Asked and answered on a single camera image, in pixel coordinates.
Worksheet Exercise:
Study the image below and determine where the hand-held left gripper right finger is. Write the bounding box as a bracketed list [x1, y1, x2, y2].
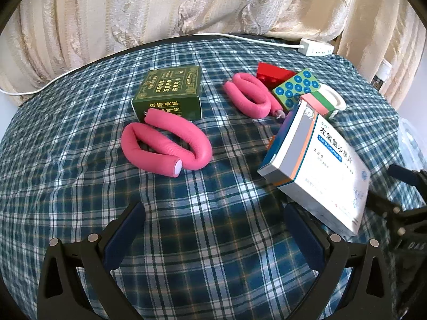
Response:
[283, 203, 397, 320]

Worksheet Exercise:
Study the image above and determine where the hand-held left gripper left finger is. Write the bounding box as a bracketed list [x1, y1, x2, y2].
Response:
[37, 202, 146, 320]

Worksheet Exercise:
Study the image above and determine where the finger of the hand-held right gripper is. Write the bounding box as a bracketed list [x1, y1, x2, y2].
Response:
[389, 164, 427, 190]
[367, 191, 427, 237]

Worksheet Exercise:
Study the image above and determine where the white medicine box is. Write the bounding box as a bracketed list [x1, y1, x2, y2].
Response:
[258, 100, 371, 237]

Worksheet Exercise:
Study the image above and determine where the white tape roll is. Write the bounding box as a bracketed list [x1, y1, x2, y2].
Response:
[318, 86, 346, 111]

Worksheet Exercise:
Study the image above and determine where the pink foam hair roller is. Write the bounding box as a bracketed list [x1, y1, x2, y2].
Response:
[223, 72, 286, 119]
[121, 109, 213, 175]

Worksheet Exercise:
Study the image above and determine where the green tile with blue circles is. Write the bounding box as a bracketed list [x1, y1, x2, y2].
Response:
[272, 69, 321, 113]

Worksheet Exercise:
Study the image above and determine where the dark green printed box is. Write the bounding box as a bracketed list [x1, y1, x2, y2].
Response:
[131, 65, 203, 123]

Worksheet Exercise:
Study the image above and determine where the red building block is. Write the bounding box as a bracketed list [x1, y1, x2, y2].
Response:
[256, 62, 297, 90]

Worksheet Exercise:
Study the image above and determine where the blue plaid tablecloth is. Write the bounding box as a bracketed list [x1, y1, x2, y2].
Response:
[0, 35, 406, 320]

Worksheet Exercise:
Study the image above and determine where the pink and green block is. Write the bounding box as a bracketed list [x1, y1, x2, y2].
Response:
[299, 93, 338, 121]

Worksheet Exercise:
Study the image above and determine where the cream embossed curtain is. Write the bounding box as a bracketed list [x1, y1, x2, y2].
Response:
[334, 0, 421, 109]

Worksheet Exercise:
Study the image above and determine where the cream striped damask curtain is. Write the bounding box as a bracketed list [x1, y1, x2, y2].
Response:
[0, 0, 354, 104]

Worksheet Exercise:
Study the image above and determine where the white power cable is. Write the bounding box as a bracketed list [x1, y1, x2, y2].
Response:
[0, 33, 302, 95]

